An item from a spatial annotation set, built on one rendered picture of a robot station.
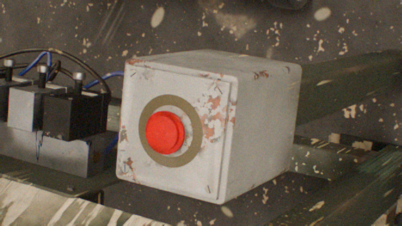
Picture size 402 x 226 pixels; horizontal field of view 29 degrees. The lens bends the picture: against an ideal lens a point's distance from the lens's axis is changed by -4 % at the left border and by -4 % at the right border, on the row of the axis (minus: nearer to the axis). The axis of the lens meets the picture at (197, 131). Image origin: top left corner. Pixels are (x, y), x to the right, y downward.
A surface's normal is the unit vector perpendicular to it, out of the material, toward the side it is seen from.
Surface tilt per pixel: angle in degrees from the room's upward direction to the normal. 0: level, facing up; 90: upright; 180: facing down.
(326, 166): 0
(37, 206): 60
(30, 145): 0
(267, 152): 90
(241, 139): 90
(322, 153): 0
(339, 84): 90
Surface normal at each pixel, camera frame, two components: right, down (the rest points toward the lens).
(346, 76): 0.88, 0.19
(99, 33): -0.47, 0.14
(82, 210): -0.15, -0.77
